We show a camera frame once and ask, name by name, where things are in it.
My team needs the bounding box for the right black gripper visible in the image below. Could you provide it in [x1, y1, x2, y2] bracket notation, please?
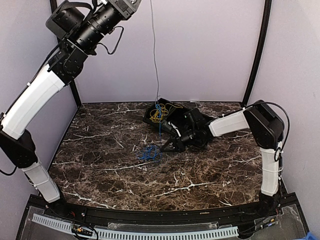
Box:
[160, 126, 199, 152]

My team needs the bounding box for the blue cable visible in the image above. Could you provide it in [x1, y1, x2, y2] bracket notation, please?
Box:
[136, 103, 163, 165]

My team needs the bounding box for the grey cable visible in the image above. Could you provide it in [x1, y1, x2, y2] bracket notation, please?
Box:
[149, 0, 161, 103]

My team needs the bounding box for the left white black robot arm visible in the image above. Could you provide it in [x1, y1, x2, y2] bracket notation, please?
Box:
[0, 0, 140, 218]

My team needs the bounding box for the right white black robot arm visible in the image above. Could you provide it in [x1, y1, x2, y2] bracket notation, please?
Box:
[160, 100, 290, 217]

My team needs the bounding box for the black three-compartment bin tray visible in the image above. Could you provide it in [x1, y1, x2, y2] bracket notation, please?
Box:
[143, 97, 216, 150]

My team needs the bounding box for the blue object bottom corner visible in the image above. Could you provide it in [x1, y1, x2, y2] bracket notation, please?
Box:
[303, 232, 320, 240]

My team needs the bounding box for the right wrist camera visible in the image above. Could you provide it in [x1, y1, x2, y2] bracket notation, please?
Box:
[161, 120, 181, 137]

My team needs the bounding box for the left black frame post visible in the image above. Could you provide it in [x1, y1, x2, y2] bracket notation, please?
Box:
[49, 0, 82, 108]

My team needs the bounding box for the black frame post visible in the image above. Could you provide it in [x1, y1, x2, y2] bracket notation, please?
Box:
[241, 0, 272, 107]
[49, 0, 82, 108]

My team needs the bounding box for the black front rail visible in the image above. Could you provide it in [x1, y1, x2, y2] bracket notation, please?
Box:
[48, 200, 261, 226]

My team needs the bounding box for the white slotted cable duct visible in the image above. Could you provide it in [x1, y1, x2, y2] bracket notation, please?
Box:
[31, 213, 239, 240]

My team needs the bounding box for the right black frame post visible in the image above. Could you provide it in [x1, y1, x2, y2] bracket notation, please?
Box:
[241, 0, 272, 107]

